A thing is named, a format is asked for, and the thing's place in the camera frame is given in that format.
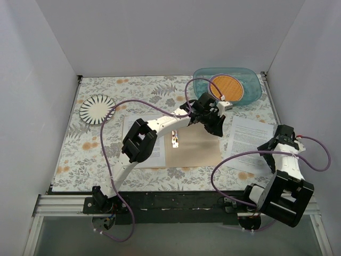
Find brown cardboard folder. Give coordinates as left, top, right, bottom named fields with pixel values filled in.
left=121, top=114, right=223, bottom=170

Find printed paper sheet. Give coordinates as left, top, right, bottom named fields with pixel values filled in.
left=122, top=114, right=166, bottom=169
left=225, top=116, right=274, bottom=176

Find metal folder clip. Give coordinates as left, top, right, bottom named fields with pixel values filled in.
left=171, top=130, right=179, bottom=148

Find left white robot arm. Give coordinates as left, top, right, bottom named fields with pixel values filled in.
left=92, top=93, right=233, bottom=213

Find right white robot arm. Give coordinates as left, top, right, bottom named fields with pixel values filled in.
left=241, top=125, right=314, bottom=227

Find orange woven round plate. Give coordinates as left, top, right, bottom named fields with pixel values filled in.
left=208, top=74, right=244, bottom=102

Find teal plastic container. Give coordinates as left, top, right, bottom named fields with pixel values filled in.
left=193, top=68, right=262, bottom=106

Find floral table mat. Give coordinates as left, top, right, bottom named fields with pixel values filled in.
left=52, top=76, right=271, bottom=193

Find blue striped white plate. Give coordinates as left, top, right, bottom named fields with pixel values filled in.
left=79, top=94, right=116, bottom=125

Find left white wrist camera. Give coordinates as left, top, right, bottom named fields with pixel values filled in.
left=217, top=96, right=233, bottom=116

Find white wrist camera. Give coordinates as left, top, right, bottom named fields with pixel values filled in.
left=294, top=136, right=306, bottom=153
left=217, top=96, right=233, bottom=116

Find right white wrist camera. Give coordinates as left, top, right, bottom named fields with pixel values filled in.
left=294, top=136, right=306, bottom=153

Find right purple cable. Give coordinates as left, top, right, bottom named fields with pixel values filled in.
left=211, top=134, right=332, bottom=233

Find purple cable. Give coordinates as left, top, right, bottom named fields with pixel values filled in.
left=93, top=77, right=227, bottom=243
left=211, top=134, right=332, bottom=233

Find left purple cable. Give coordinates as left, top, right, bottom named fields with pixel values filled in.
left=93, top=77, right=227, bottom=243

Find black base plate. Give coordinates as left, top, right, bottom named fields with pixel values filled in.
left=47, top=186, right=275, bottom=226

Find aluminium frame rail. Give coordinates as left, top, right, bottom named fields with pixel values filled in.
left=33, top=195, right=87, bottom=217

